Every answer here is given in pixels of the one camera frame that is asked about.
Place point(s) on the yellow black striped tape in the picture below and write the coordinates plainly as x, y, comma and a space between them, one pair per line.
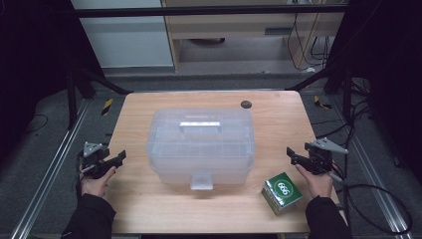
106, 107
321, 103

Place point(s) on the clear plastic storage box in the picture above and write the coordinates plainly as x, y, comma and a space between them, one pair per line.
199, 156

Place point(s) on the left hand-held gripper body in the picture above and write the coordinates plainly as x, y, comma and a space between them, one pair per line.
94, 156

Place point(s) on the black horizontal bar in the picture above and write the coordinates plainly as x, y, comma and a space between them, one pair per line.
199, 12

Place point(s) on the light wooden desk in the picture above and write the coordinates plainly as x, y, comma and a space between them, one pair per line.
232, 23

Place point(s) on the round table grommet hole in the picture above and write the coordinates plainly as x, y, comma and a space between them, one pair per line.
246, 104

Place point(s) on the black metal stand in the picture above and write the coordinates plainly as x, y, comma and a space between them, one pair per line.
71, 99
347, 96

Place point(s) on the dark curtain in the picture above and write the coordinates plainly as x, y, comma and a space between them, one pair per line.
394, 83
33, 66

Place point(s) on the aluminium floor rail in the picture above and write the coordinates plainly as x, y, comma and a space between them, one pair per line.
378, 189
49, 169

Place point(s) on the person's left hand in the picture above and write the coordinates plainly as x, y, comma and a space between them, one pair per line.
94, 187

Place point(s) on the green cardboard box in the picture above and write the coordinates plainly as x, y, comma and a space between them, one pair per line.
282, 192

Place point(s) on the white cabinet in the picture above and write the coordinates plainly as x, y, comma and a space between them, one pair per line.
126, 40

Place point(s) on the person's right hand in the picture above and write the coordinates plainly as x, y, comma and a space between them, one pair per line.
319, 186

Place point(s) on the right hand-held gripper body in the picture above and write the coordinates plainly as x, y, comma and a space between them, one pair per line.
320, 159

